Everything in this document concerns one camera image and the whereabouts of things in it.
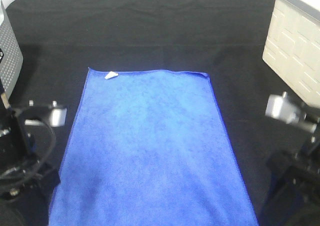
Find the blue microfibre towel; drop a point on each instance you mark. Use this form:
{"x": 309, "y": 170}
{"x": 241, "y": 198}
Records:
{"x": 150, "y": 148}

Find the grey perforated basket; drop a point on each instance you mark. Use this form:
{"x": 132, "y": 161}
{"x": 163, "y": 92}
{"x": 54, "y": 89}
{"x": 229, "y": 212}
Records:
{"x": 11, "y": 58}

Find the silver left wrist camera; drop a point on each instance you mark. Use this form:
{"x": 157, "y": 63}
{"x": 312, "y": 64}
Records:
{"x": 53, "y": 114}

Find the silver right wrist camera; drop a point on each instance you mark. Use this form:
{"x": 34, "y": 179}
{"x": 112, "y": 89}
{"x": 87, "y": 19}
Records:
{"x": 293, "y": 112}

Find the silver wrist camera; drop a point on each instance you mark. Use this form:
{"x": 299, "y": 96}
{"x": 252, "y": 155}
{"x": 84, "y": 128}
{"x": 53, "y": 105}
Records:
{"x": 293, "y": 112}
{"x": 53, "y": 114}

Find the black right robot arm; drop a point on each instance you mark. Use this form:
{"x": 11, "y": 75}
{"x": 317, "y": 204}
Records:
{"x": 294, "y": 194}

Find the white slotted storage box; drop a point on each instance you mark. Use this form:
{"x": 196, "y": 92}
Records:
{"x": 292, "y": 47}

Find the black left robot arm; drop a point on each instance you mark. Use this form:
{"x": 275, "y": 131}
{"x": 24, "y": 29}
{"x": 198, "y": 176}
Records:
{"x": 27, "y": 180}

